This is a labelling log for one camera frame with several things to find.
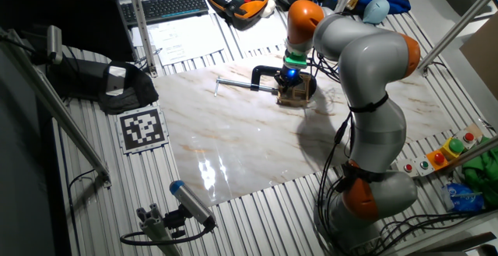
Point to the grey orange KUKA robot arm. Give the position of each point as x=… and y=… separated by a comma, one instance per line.
x=369, y=53

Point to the grey box small green button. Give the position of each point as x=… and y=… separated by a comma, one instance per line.
x=424, y=165

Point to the grey rectangular device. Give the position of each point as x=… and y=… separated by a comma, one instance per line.
x=116, y=80

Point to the light blue egg shape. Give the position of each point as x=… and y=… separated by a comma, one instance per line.
x=376, y=10

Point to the printed paper sheet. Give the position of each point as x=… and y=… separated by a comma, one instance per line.
x=183, y=38
x=260, y=34

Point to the black C-clamp with steel screw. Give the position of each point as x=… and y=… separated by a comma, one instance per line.
x=257, y=74

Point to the button control box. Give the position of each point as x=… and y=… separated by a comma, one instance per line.
x=478, y=149

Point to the grey box large red button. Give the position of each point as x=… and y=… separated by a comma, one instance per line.
x=468, y=137

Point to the aluminium frame bar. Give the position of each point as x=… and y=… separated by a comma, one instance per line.
x=58, y=108
x=459, y=24

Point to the yellow box green button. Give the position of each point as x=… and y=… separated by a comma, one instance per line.
x=454, y=147

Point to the green wrist mount flange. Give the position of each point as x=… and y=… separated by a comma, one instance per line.
x=295, y=60

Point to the green cloth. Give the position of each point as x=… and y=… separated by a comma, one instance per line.
x=482, y=174

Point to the black computer keyboard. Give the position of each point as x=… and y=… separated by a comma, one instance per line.
x=163, y=7

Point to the marble pattern table mat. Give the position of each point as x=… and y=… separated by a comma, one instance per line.
x=233, y=143

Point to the silver camera with blue cap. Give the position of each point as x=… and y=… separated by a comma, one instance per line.
x=190, y=203

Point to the miniature wooden window frame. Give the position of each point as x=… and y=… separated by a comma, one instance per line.
x=299, y=100

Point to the black white fiducial marker board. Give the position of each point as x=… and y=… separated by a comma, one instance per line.
x=142, y=129

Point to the black fabric bag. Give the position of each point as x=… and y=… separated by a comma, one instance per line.
x=132, y=96

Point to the brown cardboard box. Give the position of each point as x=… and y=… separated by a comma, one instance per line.
x=482, y=57

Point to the short aluminium profile stand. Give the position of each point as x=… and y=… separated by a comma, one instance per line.
x=153, y=225

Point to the silver depth camera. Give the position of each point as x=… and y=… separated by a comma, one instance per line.
x=54, y=44

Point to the grey box small red button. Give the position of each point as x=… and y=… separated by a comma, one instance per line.
x=407, y=167

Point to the orange box red button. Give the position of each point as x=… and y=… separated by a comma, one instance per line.
x=439, y=158

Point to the blue plastic bag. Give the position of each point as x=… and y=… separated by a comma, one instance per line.
x=463, y=199

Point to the black monitor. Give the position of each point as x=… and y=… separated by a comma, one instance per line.
x=78, y=22

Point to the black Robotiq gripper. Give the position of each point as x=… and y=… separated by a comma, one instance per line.
x=290, y=76

